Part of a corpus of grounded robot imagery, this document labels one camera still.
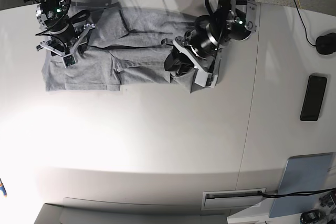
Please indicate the orange blue tool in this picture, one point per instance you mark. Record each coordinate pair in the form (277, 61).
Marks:
(2, 188)

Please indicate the white cable tray slot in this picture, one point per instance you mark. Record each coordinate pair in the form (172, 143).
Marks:
(234, 199)

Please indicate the black smartphone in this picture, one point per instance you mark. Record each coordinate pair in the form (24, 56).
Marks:
(313, 98)

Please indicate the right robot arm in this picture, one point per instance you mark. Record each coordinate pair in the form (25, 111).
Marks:
(66, 34)

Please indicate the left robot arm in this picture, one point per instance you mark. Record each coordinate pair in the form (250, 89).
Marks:
(227, 20)

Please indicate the grey blue tablet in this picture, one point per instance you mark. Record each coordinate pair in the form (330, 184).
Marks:
(302, 173)

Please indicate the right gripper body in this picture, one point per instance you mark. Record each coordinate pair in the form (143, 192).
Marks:
(67, 49)

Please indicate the grey T-shirt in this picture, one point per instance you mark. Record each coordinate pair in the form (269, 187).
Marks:
(124, 48)

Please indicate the black computer mouse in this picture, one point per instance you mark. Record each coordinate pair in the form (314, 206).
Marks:
(326, 44)

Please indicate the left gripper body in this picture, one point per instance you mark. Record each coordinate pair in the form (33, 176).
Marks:
(195, 51)

